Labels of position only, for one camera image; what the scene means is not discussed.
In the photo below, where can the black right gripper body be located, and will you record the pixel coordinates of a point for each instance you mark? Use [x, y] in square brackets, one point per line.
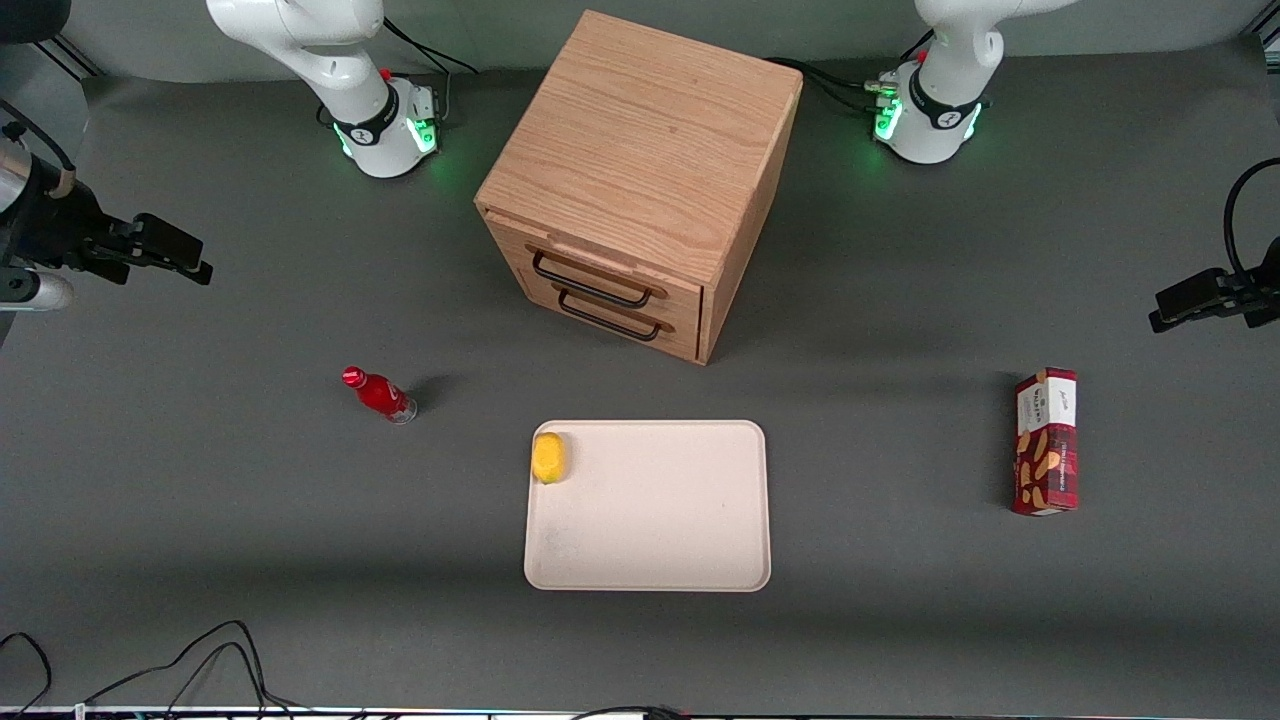
[60, 226]

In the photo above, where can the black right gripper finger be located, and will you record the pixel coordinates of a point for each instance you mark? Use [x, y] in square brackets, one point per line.
[168, 242]
[175, 268]

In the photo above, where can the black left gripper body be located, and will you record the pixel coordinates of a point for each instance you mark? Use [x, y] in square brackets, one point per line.
[1262, 293]

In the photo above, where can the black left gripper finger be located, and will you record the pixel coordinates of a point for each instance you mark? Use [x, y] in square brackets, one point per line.
[1170, 322]
[1195, 292]

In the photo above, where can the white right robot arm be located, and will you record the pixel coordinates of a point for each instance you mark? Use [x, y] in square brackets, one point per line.
[330, 60]

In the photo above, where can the wooden drawer kept shut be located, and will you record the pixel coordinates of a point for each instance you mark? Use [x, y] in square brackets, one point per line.
[685, 342]

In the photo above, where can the wooden two-drawer cabinet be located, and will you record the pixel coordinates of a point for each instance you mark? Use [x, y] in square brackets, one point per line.
[650, 140]

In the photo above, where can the red snack box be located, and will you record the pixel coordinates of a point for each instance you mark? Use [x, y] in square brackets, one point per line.
[1045, 450]

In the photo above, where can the red bottle with red cap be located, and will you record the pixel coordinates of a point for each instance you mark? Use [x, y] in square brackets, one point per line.
[380, 396]

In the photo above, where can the yellow lemon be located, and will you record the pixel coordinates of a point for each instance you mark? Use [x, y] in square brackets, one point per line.
[548, 458]

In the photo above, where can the beige plastic tray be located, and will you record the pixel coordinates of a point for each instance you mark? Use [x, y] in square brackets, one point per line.
[650, 510]

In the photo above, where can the aluminium frame rail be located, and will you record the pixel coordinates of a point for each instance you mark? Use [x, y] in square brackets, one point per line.
[1265, 45]
[75, 58]

